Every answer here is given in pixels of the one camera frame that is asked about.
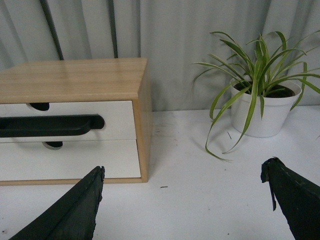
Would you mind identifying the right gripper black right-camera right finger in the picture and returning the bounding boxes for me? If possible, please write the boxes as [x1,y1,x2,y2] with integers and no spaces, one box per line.
[261,157,320,240]

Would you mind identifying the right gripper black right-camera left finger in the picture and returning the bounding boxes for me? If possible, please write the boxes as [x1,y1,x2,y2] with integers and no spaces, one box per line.
[11,166,105,240]

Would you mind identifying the black drawer handle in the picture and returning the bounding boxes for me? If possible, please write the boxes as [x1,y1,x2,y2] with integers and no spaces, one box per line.
[0,114,105,138]

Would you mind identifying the white drawer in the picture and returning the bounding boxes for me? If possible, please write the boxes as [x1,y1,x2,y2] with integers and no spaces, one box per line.
[0,140,141,181]
[0,101,136,143]

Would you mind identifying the wooden drawer cabinet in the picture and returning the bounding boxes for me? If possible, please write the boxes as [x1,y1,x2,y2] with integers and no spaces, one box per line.
[0,58,152,186]

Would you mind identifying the white plant pot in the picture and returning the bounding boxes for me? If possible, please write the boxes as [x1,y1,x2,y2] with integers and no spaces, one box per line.
[231,80,302,138]

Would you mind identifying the green spider plant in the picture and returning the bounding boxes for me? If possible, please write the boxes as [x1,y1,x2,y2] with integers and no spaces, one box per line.
[191,30,320,161]

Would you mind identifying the grey curtain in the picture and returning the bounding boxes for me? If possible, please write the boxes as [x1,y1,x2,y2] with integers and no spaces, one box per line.
[0,0,320,111]

